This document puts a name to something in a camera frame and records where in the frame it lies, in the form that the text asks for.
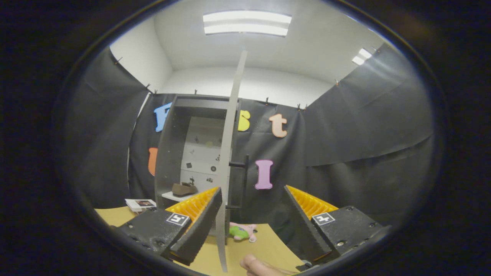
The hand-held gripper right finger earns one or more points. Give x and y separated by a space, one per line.
303 226

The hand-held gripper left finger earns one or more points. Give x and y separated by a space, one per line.
201 224

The brown fluffy shoe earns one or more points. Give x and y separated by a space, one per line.
184 189

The grey shoe cabinet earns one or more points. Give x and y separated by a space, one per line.
168 153

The green and pink plush toy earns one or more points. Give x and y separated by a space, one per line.
239 232

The white booklet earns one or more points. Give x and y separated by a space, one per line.
140 204

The black backdrop cloth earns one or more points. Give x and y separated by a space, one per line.
364 134

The small ceiling light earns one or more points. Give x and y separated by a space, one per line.
361 56

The large ceiling light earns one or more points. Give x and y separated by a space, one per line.
247 23

